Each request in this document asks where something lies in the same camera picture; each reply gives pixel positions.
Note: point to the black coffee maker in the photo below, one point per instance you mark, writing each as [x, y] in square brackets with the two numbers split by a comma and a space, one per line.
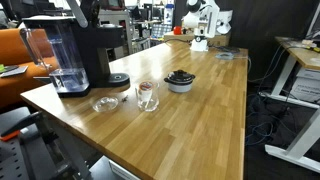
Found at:
[96, 60]

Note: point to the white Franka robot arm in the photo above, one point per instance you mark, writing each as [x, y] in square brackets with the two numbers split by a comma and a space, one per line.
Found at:
[203, 20]

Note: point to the white coffee pod orange top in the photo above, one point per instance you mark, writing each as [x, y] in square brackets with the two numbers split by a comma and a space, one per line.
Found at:
[145, 90]

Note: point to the clear drinking glass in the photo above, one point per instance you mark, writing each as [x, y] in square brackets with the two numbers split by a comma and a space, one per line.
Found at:
[148, 103]

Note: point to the white ceramic pot black lid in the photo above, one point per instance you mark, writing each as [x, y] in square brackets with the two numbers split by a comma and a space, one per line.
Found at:
[180, 81]

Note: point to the small dark clip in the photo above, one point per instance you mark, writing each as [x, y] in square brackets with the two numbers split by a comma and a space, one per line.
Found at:
[125, 98]

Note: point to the large cardboard box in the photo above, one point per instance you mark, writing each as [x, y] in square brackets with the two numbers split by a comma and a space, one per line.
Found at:
[178, 37]

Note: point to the clear plastic lid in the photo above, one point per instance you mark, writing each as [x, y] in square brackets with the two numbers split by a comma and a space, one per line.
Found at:
[105, 104]

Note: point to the red emergency stop button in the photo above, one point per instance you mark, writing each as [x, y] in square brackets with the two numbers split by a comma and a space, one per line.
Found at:
[177, 30]

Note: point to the clear round dish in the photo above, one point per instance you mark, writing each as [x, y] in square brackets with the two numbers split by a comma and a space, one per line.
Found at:
[225, 56]

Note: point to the grey metal cabinet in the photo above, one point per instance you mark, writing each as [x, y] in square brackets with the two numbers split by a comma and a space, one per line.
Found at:
[116, 20]

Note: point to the clear water tank black lid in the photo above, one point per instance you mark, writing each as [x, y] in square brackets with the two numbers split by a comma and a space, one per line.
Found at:
[66, 50]

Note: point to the black perforated cart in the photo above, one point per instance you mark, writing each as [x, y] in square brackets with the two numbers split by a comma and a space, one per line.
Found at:
[30, 156]

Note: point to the white box under desk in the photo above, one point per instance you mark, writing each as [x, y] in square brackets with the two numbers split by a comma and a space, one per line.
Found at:
[306, 86]

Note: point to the grey tablet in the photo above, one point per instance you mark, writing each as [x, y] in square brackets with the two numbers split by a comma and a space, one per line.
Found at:
[13, 71]

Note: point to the orange sofa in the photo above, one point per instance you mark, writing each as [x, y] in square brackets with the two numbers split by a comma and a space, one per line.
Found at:
[13, 46]

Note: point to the white frame wooden desk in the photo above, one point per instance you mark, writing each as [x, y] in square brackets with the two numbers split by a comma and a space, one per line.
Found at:
[305, 140]

